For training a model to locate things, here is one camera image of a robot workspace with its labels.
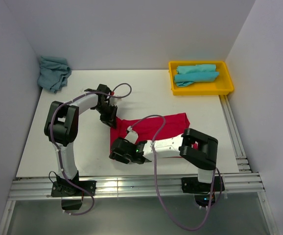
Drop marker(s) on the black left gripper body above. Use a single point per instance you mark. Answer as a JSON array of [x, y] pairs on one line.
[[106, 111]]

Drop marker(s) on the yellow plastic bin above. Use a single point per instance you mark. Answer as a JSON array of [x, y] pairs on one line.
[[222, 85]]

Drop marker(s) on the aluminium mounting rail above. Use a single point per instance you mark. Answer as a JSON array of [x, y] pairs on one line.
[[131, 186]]

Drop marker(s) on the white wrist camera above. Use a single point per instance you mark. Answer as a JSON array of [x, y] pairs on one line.
[[131, 135], [115, 98]]

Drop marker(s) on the red t-shirt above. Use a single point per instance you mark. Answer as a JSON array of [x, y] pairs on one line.
[[152, 128]]

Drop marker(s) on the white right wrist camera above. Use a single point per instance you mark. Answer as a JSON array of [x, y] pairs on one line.
[[131, 135]]

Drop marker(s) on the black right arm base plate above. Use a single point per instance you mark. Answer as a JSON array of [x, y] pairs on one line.
[[191, 185]]

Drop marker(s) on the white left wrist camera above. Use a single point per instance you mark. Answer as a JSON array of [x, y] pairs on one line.
[[115, 98]]

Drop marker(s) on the rolled teal t-shirt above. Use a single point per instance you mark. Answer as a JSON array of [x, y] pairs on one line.
[[184, 80], [196, 68]]

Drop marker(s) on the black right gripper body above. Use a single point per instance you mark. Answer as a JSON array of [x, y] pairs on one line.
[[125, 158]]

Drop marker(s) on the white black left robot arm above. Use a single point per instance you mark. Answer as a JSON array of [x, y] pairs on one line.
[[62, 123]]

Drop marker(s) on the crumpled grey-blue t-shirt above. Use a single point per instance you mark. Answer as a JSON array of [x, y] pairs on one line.
[[54, 73]]

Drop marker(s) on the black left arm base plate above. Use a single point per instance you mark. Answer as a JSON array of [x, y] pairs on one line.
[[67, 190]]

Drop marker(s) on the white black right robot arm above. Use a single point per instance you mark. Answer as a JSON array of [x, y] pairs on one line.
[[197, 148]]

